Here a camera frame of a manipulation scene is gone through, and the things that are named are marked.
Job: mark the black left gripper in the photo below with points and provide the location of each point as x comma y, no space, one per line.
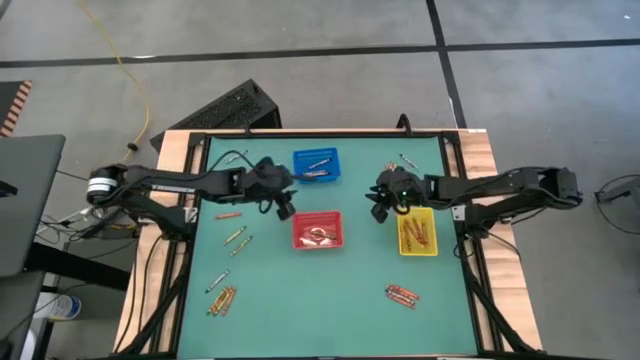
267,180

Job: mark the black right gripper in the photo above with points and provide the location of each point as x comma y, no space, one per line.
402,187

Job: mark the orange crayon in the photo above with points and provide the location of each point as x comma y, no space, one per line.
391,166
229,301
407,235
401,303
400,297
425,234
416,232
223,301
229,215

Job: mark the crayon cluster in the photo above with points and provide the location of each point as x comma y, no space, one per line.
405,292

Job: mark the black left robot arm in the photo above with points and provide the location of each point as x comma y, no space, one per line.
190,182

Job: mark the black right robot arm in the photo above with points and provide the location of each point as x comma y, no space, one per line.
500,185

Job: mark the blue plastic basket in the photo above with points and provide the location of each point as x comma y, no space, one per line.
316,151

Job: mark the red plastic basket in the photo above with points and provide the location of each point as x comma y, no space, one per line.
318,215

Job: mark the yellow plastic basket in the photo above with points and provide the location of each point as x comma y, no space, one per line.
417,212

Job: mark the teal table mat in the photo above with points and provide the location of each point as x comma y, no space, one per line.
325,300

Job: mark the black desk leg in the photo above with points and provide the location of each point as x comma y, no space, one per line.
75,265

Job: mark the white plastic bottle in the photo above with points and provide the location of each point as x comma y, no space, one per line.
57,306

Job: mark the black orange striped ramp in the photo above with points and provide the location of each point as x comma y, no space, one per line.
12,105

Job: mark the dark grey desk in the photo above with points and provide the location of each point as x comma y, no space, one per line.
17,320

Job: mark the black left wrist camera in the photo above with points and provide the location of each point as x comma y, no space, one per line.
286,210

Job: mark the black aluminium table frame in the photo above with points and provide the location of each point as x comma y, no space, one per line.
350,134

